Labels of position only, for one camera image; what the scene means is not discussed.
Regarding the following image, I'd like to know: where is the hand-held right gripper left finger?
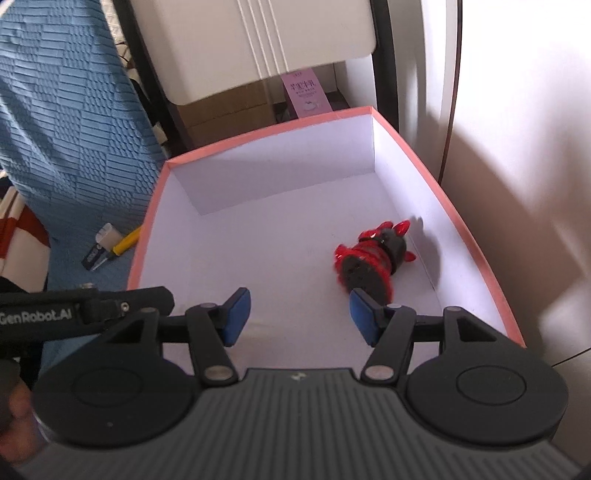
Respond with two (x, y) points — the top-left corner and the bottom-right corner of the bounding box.
(95, 287), (252, 387)

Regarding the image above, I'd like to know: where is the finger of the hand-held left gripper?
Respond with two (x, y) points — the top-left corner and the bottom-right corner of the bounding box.
(78, 286), (176, 328)

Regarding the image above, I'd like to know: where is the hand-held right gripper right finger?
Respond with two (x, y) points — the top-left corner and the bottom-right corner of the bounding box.
(349, 288), (504, 385)

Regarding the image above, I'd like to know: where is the red and black toy figure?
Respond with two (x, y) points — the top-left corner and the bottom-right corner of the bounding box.
(333, 220), (419, 302)

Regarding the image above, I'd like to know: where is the yellow-handled tool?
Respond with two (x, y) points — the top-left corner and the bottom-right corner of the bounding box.
(92, 226), (143, 272)

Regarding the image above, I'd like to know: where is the slim black device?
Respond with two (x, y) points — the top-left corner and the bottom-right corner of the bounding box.
(82, 244), (105, 269)

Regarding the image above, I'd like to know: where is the pink cardboard box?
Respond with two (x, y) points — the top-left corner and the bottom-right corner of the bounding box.
(127, 106), (527, 350)

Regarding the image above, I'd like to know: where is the person's left hand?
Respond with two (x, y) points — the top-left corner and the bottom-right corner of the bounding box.
(0, 360), (40, 462)

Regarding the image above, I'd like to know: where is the small white block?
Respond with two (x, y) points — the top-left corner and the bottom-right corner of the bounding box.
(95, 223), (122, 253)

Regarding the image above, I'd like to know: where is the red and white striped cloth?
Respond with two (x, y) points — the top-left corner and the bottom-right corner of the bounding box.
(0, 171), (52, 296)

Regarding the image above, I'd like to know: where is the blue textured cover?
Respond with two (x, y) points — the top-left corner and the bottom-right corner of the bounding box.
(0, 0), (168, 296)

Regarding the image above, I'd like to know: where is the brown cardboard box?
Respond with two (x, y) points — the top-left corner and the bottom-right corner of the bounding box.
(173, 78), (290, 154)

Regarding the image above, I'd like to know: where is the white chair seat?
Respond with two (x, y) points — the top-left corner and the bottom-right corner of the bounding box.
(127, 0), (378, 105)

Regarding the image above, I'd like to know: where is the black metal chair frame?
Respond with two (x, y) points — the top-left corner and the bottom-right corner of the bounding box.
(111, 0), (398, 160)

